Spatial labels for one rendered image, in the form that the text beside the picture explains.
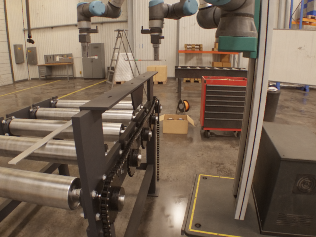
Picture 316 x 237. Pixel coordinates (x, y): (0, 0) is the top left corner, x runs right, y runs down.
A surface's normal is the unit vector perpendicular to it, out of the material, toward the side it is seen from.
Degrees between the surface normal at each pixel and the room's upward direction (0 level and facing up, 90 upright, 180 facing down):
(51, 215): 0
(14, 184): 53
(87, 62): 90
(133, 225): 0
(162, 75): 90
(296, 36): 90
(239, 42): 90
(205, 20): 113
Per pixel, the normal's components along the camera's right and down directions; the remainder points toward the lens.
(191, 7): 0.53, 0.33
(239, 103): -0.12, 0.29
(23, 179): -0.06, -0.67
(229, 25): -0.62, -0.11
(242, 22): -0.04, -0.04
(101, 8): 0.72, 0.21
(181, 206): 0.00, -0.95
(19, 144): -0.09, -0.42
